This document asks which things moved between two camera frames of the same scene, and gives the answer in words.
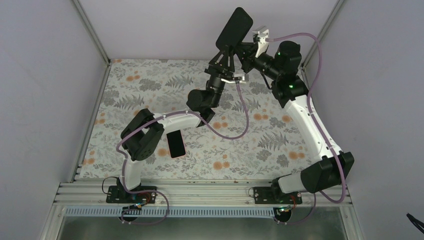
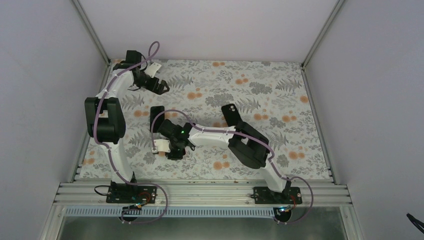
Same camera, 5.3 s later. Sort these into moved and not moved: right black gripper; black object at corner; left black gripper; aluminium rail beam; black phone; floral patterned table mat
Moved: left black gripper; black phone; right black gripper
Not moved: black object at corner; aluminium rail beam; floral patterned table mat
